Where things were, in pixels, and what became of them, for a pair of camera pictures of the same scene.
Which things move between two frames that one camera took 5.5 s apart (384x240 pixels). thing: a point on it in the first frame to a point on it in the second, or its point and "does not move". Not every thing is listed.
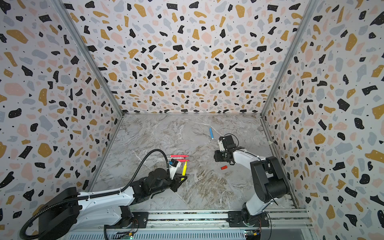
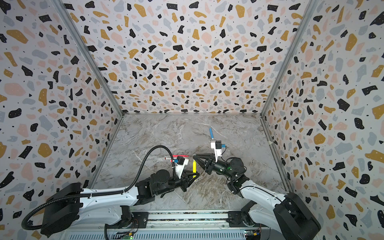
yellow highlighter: (184, 170) to (194, 168)
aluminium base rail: (285, 224) does not move
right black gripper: (219, 154) to (208, 164)
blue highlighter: (211, 133) does not move
